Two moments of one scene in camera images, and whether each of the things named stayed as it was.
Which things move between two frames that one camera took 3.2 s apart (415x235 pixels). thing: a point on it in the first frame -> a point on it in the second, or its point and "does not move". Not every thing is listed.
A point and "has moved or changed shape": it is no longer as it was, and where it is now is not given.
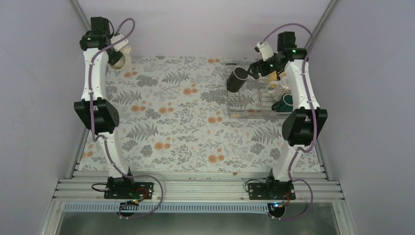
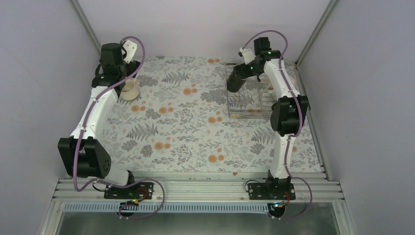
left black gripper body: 112,60 -> 132,69
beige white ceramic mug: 121,63 has moved or changed shape
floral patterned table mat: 174,118 does not move
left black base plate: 126,188 does not move
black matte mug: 237,79 does not move
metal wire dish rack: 254,100 does not move
